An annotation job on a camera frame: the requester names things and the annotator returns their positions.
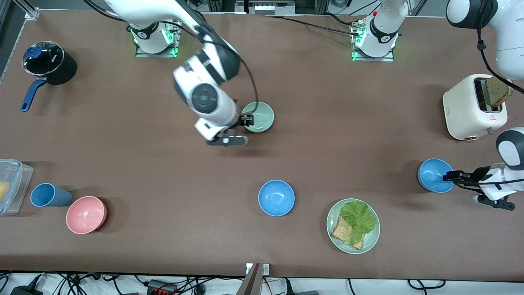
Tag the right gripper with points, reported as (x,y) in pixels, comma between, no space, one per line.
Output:
(238,120)

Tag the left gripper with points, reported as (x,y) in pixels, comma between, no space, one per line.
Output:
(476,175)

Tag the pale green bowl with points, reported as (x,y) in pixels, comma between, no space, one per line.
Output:
(262,119)

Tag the blue bowl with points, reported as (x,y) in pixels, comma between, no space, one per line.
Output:
(276,198)
(432,174)

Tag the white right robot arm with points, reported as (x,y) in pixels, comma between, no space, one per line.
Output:
(204,98)

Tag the pink bowl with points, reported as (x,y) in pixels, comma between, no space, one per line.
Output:
(85,214)

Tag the cream white toaster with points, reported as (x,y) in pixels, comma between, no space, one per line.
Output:
(462,110)

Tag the brown bread slice in toaster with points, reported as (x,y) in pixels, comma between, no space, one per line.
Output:
(497,92)

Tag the pale green plate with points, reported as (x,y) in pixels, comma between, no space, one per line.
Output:
(370,241)

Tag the green lettuce leaf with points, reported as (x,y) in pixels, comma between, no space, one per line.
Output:
(358,217)

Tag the gray control box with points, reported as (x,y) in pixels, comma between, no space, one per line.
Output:
(266,6)

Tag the black orange power strip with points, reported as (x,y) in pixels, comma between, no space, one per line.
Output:
(161,287)

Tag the blue plastic cup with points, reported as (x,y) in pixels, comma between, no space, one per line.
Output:
(49,195)

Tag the glass pot lid blue knob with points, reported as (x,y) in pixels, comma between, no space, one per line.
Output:
(43,57)

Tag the clear plastic food container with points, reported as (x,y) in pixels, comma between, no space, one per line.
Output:
(16,184)

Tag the yellow food in container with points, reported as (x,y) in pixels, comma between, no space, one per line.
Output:
(3,191)

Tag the black power adapter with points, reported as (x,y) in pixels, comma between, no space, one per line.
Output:
(25,291)

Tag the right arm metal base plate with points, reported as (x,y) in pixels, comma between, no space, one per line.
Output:
(175,51)

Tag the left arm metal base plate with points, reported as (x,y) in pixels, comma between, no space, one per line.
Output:
(389,57)

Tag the small metal table bracket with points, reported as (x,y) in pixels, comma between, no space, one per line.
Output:
(266,269)

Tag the gray metal post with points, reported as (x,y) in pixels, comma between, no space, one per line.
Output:
(250,282)

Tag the aluminium frame corner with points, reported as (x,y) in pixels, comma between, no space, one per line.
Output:
(29,10)

